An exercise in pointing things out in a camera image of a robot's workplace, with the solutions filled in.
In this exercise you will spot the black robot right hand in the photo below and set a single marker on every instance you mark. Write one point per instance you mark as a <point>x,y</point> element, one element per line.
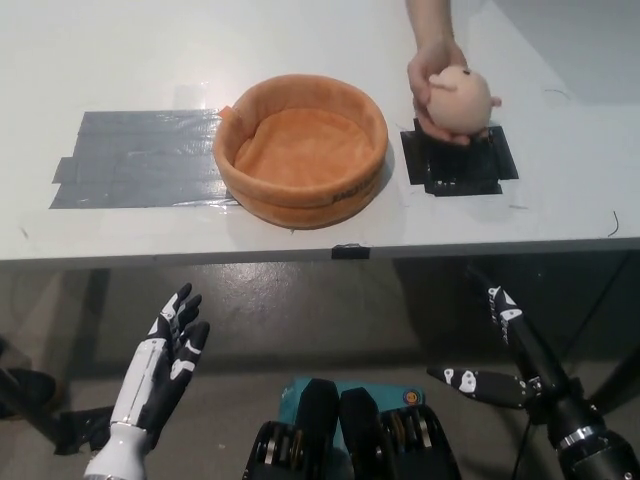
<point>560,400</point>

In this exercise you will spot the person's bare hand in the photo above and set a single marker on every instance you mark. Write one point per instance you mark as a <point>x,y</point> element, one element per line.
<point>422,75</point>

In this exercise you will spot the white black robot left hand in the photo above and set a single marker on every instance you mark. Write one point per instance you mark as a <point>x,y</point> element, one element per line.
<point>150,370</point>

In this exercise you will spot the pale pink dumpling plush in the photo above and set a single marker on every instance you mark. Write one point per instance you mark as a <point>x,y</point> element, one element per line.
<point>462,102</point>

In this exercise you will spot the orange soft plush bowl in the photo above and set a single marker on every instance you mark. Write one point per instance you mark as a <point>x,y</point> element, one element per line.
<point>305,150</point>

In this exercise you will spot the black teal robot torso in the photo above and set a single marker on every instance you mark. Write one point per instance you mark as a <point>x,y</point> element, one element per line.
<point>350,435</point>

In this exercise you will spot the black tape square patch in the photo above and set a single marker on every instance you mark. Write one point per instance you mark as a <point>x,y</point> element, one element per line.
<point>465,167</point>

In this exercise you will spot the black stand foot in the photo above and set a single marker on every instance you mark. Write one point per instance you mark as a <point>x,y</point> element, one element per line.
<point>25,390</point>

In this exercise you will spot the small black tape strip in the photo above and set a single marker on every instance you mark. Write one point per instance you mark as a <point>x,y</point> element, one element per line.
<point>351,251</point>

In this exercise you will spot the grey duct tape patch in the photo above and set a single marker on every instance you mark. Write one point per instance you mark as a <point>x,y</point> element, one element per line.
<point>140,160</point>

